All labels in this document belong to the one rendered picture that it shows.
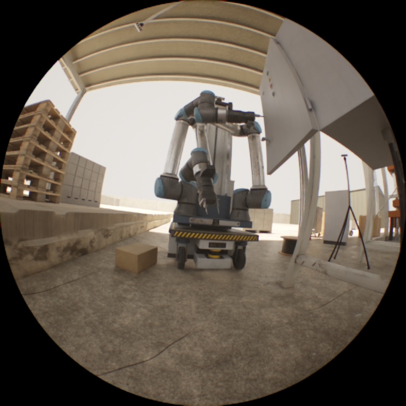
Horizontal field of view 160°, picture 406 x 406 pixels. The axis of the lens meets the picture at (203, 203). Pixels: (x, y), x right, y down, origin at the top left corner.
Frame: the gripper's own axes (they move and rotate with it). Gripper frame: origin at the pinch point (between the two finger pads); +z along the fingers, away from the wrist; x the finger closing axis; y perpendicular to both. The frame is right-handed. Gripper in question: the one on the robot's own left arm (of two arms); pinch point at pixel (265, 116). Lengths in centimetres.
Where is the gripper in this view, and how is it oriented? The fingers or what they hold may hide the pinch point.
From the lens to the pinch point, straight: 83.9
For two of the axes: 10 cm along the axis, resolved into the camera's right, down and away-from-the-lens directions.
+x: -1.2, -1.0, -9.9
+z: 9.9, 0.9, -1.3
